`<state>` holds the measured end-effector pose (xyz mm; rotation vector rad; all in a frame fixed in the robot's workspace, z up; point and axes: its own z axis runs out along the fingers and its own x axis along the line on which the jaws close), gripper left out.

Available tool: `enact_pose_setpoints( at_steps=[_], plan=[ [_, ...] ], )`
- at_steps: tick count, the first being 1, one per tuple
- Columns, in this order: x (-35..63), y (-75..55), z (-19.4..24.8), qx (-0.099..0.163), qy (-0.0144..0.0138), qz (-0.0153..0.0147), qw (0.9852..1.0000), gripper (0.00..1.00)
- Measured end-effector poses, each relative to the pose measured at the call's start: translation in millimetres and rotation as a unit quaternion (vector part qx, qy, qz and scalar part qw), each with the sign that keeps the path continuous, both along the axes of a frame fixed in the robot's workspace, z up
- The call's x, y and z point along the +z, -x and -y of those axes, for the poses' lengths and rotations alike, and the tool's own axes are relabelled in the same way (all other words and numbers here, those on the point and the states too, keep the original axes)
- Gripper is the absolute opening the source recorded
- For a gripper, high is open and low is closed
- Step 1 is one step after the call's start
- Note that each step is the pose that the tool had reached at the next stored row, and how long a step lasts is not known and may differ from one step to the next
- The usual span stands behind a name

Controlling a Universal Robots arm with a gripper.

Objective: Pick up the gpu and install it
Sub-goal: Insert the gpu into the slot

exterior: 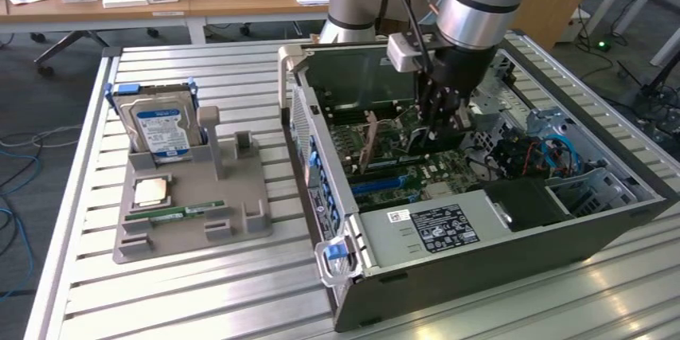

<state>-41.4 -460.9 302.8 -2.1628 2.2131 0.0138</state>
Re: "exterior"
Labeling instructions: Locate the open grey PC case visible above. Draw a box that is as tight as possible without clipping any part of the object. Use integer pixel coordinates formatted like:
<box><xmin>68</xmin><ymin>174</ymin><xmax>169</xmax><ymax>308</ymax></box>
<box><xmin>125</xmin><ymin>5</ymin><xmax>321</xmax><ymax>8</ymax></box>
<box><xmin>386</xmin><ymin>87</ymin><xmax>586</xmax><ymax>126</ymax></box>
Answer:
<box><xmin>278</xmin><ymin>33</ymin><xmax>680</xmax><ymax>334</ymax></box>

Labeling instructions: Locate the CPU socket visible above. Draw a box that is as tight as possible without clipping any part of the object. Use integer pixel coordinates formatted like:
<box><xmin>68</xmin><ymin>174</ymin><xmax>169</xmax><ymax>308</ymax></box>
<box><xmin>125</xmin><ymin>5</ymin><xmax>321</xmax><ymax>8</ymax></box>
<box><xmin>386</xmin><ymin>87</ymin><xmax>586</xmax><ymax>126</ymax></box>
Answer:
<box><xmin>356</xmin><ymin>120</ymin><xmax>410</xmax><ymax>154</ymax></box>

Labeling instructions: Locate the grey floor cable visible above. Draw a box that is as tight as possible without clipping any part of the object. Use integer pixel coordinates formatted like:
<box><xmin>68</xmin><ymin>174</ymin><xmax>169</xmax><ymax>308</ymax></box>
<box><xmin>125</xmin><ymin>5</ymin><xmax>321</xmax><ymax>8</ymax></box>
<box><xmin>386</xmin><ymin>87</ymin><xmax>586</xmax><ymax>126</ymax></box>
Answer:
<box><xmin>0</xmin><ymin>124</ymin><xmax>84</xmax><ymax>149</ymax></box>

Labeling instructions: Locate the metal socket cover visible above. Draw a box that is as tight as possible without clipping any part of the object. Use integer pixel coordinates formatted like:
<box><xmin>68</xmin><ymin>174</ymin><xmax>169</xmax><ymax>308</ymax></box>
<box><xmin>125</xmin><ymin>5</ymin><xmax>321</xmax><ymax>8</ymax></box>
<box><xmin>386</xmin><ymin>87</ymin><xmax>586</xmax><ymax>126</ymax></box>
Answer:
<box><xmin>393</xmin><ymin>104</ymin><xmax>424</xmax><ymax>134</ymax></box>

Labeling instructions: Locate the metal drive cage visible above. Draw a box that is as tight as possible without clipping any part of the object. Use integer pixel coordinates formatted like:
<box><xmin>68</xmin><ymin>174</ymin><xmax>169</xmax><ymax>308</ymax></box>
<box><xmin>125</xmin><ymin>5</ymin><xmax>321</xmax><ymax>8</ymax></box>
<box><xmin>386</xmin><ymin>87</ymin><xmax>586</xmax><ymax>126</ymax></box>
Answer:
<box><xmin>454</xmin><ymin>43</ymin><xmax>588</xmax><ymax>177</ymax></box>

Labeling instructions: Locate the blue case latch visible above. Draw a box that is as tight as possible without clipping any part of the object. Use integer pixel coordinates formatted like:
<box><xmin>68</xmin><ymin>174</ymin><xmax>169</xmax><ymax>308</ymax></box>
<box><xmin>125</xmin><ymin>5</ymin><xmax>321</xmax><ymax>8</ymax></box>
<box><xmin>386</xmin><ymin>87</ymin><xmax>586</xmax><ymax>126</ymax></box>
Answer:
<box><xmin>321</xmin><ymin>244</ymin><xmax>348</xmax><ymax>264</ymax></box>

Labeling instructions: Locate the blue wire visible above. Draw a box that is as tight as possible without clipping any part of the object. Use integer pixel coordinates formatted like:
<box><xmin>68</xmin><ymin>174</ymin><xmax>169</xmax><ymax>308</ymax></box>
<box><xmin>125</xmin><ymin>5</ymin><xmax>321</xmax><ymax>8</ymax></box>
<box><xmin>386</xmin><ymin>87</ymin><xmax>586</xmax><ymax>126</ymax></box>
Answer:
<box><xmin>540</xmin><ymin>132</ymin><xmax>586</xmax><ymax>177</ymax></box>

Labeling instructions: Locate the hard disk in blue carrier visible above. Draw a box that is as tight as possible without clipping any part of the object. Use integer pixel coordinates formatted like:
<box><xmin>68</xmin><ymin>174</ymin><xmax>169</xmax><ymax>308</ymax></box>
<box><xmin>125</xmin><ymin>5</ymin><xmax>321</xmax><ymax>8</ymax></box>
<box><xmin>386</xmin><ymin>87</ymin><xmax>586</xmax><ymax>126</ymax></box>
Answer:
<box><xmin>102</xmin><ymin>80</ymin><xmax>206</xmax><ymax>166</ymax></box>

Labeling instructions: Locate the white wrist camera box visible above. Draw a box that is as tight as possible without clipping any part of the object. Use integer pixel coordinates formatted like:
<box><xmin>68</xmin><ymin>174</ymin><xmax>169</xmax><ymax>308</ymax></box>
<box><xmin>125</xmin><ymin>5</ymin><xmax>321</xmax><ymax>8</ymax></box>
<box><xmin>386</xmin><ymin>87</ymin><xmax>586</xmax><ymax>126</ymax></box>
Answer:
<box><xmin>385</xmin><ymin>32</ymin><xmax>432</xmax><ymax>73</ymax></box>

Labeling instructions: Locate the blue expansion slot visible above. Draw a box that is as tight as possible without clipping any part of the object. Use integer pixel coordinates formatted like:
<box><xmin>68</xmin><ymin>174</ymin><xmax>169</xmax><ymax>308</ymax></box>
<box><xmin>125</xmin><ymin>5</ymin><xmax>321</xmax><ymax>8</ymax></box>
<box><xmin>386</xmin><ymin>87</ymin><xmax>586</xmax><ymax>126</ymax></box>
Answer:
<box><xmin>349</xmin><ymin>174</ymin><xmax>409</xmax><ymax>197</ymax></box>

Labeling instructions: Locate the green motherboard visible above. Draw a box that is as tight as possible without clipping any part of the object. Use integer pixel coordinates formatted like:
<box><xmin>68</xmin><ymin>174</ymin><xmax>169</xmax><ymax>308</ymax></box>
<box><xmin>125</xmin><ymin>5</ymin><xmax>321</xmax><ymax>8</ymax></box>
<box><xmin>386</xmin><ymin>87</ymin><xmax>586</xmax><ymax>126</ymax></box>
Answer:
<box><xmin>313</xmin><ymin>88</ymin><xmax>494</xmax><ymax>213</ymax></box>

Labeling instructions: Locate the black tripod stand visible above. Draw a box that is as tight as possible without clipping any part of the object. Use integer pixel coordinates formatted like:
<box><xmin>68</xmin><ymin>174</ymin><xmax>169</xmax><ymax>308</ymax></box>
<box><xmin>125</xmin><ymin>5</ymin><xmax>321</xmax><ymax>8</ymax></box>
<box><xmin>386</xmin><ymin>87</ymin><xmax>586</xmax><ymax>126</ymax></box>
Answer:
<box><xmin>614</xmin><ymin>29</ymin><xmax>680</xmax><ymax>118</ymax></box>

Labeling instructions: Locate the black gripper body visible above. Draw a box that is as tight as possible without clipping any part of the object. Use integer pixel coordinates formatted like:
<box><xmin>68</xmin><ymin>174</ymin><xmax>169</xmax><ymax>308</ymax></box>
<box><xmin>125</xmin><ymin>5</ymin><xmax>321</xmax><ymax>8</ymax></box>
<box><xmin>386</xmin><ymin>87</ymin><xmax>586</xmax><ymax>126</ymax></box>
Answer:
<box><xmin>418</xmin><ymin>45</ymin><xmax>501</xmax><ymax>99</ymax></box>

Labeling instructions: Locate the red wire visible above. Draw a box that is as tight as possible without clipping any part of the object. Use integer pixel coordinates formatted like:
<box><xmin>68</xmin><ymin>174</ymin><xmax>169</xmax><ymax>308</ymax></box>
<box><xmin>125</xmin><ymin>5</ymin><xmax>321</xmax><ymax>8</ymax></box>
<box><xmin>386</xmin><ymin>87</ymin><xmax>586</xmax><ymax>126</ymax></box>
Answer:
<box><xmin>518</xmin><ymin>139</ymin><xmax>552</xmax><ymax>176</ymax></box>

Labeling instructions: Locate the graphics card with metal bracket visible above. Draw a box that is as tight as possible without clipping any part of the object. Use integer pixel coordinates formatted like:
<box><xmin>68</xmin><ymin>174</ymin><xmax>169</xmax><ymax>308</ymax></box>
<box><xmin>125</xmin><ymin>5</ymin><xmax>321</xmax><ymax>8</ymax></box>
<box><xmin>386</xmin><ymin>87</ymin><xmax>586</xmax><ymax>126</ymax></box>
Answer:
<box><xmin>358</xmin><ymin>110</ymin><xmax>464</xmax><ymax>177</ymax></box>

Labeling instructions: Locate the grey parts rack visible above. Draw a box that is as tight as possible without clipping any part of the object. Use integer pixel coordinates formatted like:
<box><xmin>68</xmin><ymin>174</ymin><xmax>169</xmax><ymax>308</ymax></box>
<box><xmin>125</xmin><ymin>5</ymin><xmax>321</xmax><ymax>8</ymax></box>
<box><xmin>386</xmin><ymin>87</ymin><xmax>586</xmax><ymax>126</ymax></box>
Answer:
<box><xmin>112</xmin><ymin>105</ymin><xmax>274</xmax><ymax>265</ymax></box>

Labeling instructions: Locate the blue floor cable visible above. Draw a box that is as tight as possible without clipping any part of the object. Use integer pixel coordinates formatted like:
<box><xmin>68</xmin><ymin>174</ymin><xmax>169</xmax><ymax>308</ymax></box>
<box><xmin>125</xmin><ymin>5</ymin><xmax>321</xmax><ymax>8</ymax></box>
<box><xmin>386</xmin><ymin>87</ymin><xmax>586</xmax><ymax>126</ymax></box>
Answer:
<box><xmin>0</xmin><ymin>150</ymin><xmax>41</xmax><ymax>301</ymax></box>

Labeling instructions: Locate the silver CPU chip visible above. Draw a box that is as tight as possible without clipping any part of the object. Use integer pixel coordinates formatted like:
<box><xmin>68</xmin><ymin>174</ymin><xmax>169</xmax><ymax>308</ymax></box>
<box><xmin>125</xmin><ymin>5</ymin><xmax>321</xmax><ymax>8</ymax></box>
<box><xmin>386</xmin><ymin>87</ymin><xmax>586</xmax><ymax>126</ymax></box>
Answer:
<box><xmin>132</xmin><ymin>178</ymin><xmax>166</xmax><ymax>208</ymax></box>

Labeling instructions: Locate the grey power supply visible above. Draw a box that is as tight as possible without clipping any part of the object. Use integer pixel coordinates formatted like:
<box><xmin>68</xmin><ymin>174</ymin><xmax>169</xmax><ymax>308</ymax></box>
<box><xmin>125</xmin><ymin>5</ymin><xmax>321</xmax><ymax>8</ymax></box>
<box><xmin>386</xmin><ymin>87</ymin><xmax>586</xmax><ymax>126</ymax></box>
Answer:
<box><xmin>356</xmin><ymin>190</ymin><xmax>520</xmax><ymax>270</ymax></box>

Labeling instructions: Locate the blue card retention clip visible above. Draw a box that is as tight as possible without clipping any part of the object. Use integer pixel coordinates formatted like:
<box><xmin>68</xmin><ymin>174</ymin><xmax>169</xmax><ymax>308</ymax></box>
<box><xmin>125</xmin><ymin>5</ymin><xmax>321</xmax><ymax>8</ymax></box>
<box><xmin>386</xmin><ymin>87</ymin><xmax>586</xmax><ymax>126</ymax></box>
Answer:
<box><xmin>305</xmin><ymin>135</ymin><xmax>342</xmax><ymax>233</ymax></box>

